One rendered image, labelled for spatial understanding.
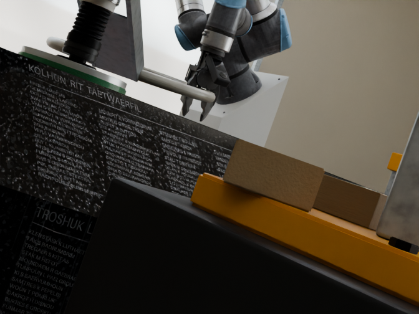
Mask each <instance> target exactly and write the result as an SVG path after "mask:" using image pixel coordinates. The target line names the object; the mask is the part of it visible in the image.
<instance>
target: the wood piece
mask: <svg viewBox="0 0 419 314"><path fill-rule="evenodd" d="M387 198H388V196H386V195H384V194H381V193H378V192H376V191H373V190H370V189H367V188H363V187H361V186H358V185H355V184H352V183H349V182H346V181H343V180H341V179H337V178H334V177H332V176H328V175H326V174H324V176H323V178H322V182H321V184H320V187H319V190H318V192H317V196H316V198H315V201H314V204H313V208H315V209H318V210H320V211H323V212H326V213H328V214H331V215H333V216H336V217H339V218H341V219H344V220H346V221H349V222H353V223H354V224H358V225H360V226H363V227H366V228H368V229H371V230H374V231H376V228H377V225H378V222H379V220H380V216H381V215H382V211H383V209H384V206H385V203H386V200H387Z"/></svg>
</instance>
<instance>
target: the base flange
mask: <svg viewBox="0 0 419 314"><path fill-rule="evenodd" d="M190 201H192V202H193V204H192V205H193V206H195V207H197V208H200V209H202V210H204V211H206V212H208V213H210V214H213V215H215V216H218V217H220V218H222V219H224V220H226V221H228V222H231V223H233V224H236V225H237V226H239V227H242V228H244V229H246V230H249V231H251V232H253V233H255V234H257V235H259V236H262V237H264V238H266V239H269V240H271V241H273V242H275V243H277V244H280V245H282V246H284V247H287V248H288V249H291V250H293V251H295V252H298V253H300V254H302V255H305V256H306V257H308V258H311V259H313V260H315V261H318V262H320V263H322V264H324V265H326V266H328V267H331V268H333V269H336V270H338V271H339V272H342V273H344V274H346V275H349V276H351V277H353V278H356V279H357V280H360V281H362V282H364V283H367V284H369V285H371V286H373V287H375V288H378V289H380V290H382V291H384V292H387V293H389V294H391V295H393V296H395V297H398V298H400V299H402V300H404V301H406V302H408V303H411V304H413V305H416V306H418V307H419V247H418V246H417V245H415V244H412V243H410V242H407V241H405V240H401V239H398V238H396V237H390V240H386V239H383V238H381V237H379V236H378V235H376V231H374V230H371V229H368V228H366V227H363V226H360V225H358V224H354V223H353V222H349V221H346V220H344V219H341V218H339V217H336V216H333V215H331V214H328V213H326V212H323V211H320V210H318V209H314V208H312V209H311V211H309V212H305V211H302V210H300V209H297V208H294V207H291V206H288V205H286V204H283V203H281V202H277V201H274V200H272V199H269V198H266V197H264V196H260V195H258V194H255V193H252V192H249V191H247V190H244V189H241V188H238V187H236V186H233V185H230V184H227V183H224V180H223V179H222V178H220V177H218V176H215V175H212V174H209V173H203V175H202V174H201V175H199V177H198V180H197V183H196V186H195V189H194V191H193V194H192V197H191V200H190Z"/></svg>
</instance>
